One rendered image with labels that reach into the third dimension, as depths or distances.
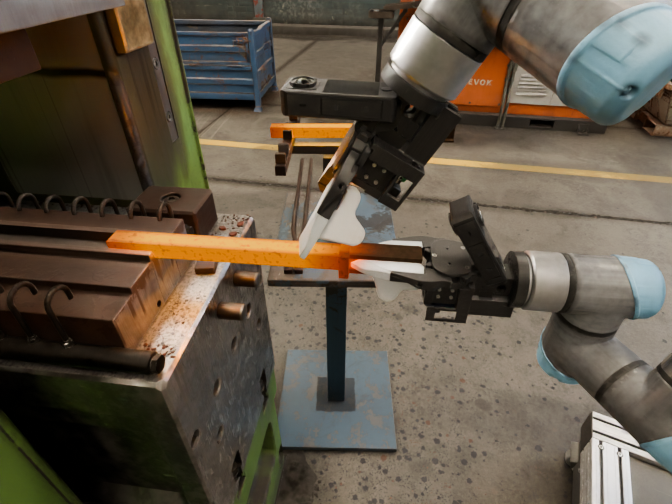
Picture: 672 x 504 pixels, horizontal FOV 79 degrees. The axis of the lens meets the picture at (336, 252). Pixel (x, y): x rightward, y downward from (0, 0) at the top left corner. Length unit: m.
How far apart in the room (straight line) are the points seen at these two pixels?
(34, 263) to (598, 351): 0.73
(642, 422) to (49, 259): 0.75
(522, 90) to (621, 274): 3.61
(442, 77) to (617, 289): 0.32
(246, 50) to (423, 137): 3.85
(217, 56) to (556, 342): 4.03
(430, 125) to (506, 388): 1.40
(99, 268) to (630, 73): 0.58
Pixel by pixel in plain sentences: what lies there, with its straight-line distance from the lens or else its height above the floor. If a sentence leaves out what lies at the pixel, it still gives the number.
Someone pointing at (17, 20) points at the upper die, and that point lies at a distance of 0.45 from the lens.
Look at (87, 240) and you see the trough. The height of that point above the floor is 0.99.
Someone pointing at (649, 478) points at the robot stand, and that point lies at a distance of 1.47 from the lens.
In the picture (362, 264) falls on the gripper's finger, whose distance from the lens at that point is 0.51.
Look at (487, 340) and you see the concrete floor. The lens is 1.86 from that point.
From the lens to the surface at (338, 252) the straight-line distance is 0.52.
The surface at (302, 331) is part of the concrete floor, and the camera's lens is 1.79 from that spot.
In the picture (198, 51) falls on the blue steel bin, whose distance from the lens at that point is 4.39.
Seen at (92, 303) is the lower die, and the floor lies 0.98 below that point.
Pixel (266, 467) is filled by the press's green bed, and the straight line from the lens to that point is 1.31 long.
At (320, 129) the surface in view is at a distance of 0.92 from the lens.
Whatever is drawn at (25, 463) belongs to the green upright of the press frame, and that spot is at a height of 0.78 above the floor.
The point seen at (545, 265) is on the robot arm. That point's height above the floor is 1.02.
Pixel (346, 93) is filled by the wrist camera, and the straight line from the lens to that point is 0.41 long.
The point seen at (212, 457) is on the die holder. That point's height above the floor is 0.67.
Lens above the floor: 1.32
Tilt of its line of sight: 37 degrees down
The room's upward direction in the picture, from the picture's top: straight up
